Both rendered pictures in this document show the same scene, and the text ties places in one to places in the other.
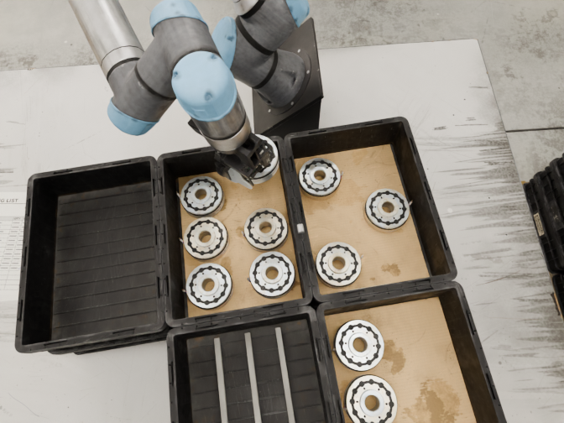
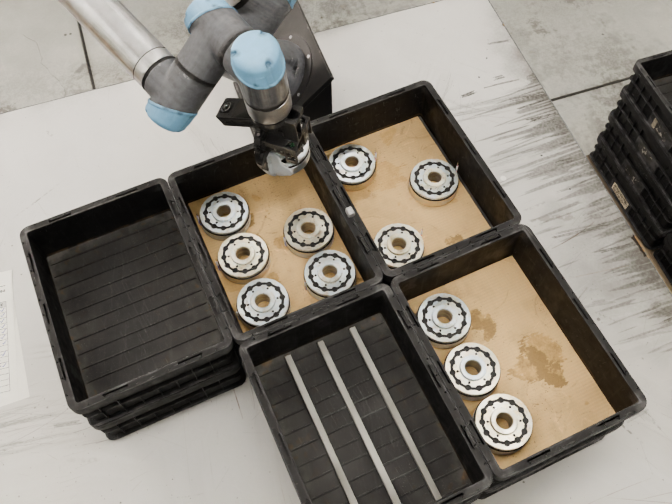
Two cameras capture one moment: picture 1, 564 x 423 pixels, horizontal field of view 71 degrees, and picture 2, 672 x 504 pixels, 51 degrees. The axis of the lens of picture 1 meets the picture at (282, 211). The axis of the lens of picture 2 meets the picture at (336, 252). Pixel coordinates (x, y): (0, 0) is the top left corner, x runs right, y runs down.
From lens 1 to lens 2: 0.60 m
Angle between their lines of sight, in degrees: 11
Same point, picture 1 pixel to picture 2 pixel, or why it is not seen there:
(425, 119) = (448, 88)
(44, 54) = not seen: outside the picture
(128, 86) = (172, 81)
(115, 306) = (158, 356)
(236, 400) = (328, 412)
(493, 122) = (525, 76)
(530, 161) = (594, 128)
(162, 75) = (207, 62)
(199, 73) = (255, 47)
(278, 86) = not seen: hidden behind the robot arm
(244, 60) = not seen: hidden behind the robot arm
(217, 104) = (275, 70)
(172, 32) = (215, 22)
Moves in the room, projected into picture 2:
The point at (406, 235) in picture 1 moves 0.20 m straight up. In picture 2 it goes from (462, 203) to (477, 147)
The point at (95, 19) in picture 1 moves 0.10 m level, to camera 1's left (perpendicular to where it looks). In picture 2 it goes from (119, 29) to (58, 46)
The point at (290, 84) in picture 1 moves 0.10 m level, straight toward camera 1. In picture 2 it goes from (292, 73) to (303, 107)
